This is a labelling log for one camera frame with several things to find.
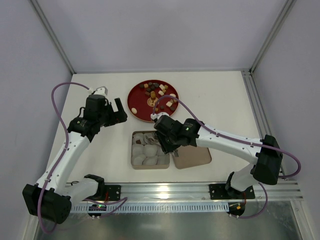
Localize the white square chocolate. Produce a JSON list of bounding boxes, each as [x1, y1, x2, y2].
[[166, 101, 173, 107]]

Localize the right round mount black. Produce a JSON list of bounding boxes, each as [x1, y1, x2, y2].
[[227, 202, 246, 218]]

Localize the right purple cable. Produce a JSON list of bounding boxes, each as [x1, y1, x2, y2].
[[151, 96, 302, 220]]

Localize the gold tin lid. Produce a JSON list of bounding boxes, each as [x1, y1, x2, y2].
[[172, 146, 212, 170]]

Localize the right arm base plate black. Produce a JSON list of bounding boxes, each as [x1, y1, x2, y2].
[[208, 183, 256, 201]]

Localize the metal tongs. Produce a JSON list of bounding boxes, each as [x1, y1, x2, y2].
[[143, 134, 179, 157]]

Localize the white paper cup bottom right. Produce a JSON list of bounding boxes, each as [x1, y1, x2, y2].
[[157, 154, 170, 165]]

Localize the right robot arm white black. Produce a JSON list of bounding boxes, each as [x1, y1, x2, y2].
[[151, 114, 283, 199]]

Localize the aluminium frame post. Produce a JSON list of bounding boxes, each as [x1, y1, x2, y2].
[[28, 0, 76, 75], [249, 0, 297, 75]]

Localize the white paper cup bottom left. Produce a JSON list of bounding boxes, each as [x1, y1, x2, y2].
[[131, 154, 146, 166]]

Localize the gold square tin box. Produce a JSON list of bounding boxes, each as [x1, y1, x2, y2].
[[130, 131, 170, 170]]

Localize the left round mount black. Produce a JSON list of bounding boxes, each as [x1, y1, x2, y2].
[[88, 204, 107, 219]]

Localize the purple cable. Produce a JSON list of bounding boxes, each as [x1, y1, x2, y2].
[[151, 96, 302, 220], [36, 81, 128, 235]]

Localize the aluminium rail front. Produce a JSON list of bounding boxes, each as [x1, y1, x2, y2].
[[106, 179, 304, 202]]

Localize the aluminium rail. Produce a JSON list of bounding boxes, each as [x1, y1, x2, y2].
[[241, 69, 287, 180], [106, 179, 304, 202]]

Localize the white paper cup top left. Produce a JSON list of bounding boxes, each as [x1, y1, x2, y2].
[[132, 132, 146, 145]]

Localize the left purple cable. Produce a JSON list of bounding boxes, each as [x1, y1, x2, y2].
[[36, 81, 128, 235]]

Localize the round mount black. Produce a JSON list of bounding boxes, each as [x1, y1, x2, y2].
[[88, 204, 107, 219], [227, 202, 246, 218]]

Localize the white paper cup top middle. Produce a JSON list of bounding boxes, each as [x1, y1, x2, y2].
[[143, 132, 158, 145]]

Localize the white paper cup bottom middle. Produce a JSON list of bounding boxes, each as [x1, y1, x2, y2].
[[142, 156, 158, 166]]

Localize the white paper cup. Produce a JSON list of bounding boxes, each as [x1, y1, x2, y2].
[[131, 154, 146, 166], [143, 132, 158, 145], [131, 144, 144, 156], [157, 154, 170, 165], [132, 132, 146, 145], [143, 144, 158, 157], [142, 156, 158, 166]]

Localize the aluminium frame post right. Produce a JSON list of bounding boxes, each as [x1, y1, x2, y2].
[[249, 0, 297, 75]]

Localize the perforated cable duct strip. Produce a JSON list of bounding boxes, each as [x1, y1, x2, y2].
[[70, 202, 229, 214]]

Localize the white paper cup centre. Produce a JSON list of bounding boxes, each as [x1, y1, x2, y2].
[[143, 144, 158, 157]]

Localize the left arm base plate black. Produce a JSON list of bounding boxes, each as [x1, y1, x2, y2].
[[103, 184, 122, 202]]

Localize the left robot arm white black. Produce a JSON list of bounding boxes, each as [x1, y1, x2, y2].
[[22, 94, 128, 224]]

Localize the aluminium frame post left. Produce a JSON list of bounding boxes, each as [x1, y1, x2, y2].
[[28, 0, 76, 75]]

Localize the white paper cup middle left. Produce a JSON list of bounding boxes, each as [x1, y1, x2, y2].
[[131, 144, 144, 156]]

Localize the aluminium rail right side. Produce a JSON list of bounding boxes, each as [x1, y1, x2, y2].
[[241, 69, 287, 180]]

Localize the round red tray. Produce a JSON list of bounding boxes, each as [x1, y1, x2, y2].
[[127, 79, 179, 123]]

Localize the tan barrel chocolate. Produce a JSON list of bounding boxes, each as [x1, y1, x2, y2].
[[150, 91, 156, 100]]

